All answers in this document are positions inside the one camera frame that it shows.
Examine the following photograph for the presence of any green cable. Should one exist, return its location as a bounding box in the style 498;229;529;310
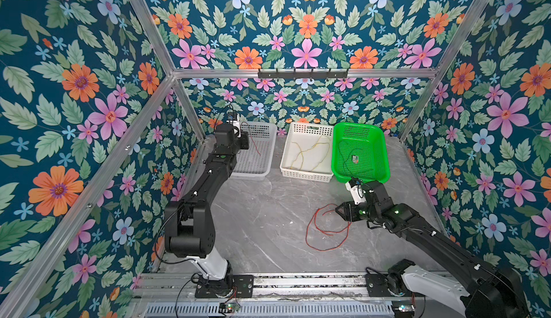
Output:
336;139;375;177

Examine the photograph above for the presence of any yellow cable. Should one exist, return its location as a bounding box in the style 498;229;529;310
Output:
296;133;333;166
289;141;319;170

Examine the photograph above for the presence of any black hook bar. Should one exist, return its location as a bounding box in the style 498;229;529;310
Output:
258;68;349;80

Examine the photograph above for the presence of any red cable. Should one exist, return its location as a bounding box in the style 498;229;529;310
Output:
240;121;262;157
304;202;352;252

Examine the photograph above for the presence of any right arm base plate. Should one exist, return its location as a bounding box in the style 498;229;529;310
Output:
364;274;412;297

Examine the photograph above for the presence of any white mesh basket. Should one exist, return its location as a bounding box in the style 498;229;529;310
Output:
230;121;276;181

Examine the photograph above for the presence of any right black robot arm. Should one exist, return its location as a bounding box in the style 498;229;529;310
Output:
335;178;530;317

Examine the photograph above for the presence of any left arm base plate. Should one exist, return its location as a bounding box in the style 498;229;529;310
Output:
195;275;255;299

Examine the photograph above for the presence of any green plastic basket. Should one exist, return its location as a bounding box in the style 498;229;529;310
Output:
331;122;391;183

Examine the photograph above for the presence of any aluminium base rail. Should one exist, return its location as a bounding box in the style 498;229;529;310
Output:
133;271;487;318

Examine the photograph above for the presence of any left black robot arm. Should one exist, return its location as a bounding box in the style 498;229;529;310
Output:
163;123;249;296

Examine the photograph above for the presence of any cream perforated basket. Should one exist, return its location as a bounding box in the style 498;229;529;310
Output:
280;122;334;183

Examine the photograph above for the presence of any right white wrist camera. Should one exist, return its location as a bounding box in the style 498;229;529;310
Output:
345;178;366;205

